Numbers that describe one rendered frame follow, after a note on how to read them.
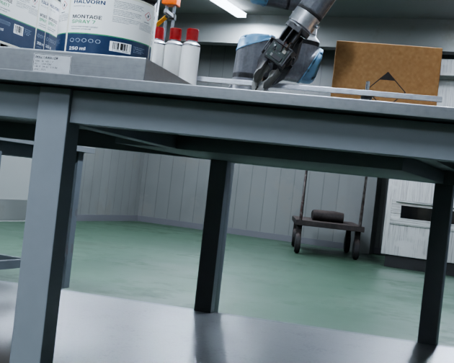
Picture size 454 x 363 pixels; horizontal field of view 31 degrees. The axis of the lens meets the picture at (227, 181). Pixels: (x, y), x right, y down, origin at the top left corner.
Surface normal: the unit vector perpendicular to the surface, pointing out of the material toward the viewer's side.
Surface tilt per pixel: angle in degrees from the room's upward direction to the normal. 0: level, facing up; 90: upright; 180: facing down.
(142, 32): 90
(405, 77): 90
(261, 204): 90
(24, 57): 90
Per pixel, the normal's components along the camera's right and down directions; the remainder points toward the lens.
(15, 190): 0.92, 0.10
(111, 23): 0.28, 0.03
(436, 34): -0.38, -0.04
